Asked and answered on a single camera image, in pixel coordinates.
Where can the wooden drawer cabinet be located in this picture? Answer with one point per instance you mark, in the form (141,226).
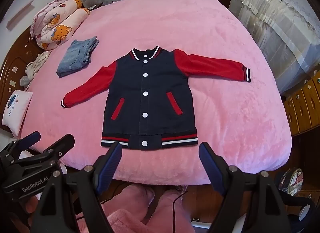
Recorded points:
(302,112)

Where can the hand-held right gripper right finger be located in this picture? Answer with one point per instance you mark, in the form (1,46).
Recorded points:
(212,170)

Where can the crumpled white cloth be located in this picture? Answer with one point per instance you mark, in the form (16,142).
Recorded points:
(37,65)

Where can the shiny foil bag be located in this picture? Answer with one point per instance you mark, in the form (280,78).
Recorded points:
(291,180)

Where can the dark curved object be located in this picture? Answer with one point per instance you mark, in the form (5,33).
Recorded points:
(297,203)

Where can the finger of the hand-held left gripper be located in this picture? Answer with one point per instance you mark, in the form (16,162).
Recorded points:
(31,139)
(62,146)

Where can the wooden headboard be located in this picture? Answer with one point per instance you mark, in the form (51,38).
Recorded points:
(15,55)

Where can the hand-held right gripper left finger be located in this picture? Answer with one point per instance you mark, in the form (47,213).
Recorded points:
(110,165)

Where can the person's pink fleece clothing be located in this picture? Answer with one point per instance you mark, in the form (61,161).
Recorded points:
(130,198)

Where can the wooden wall strip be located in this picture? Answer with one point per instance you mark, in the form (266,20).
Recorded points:
(20,15)

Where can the folded blue jeans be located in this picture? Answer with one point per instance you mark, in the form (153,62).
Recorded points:
(75,57)

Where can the pink cartoon bear quilt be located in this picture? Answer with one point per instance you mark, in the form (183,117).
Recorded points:
(60,22)

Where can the pink plush blanket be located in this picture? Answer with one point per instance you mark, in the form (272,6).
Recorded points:
(200,35)

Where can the navy and red varsity jacket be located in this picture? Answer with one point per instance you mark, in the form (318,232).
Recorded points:
(162,85)

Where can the white printed pillow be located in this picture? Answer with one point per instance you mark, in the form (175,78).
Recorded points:
(15,112)

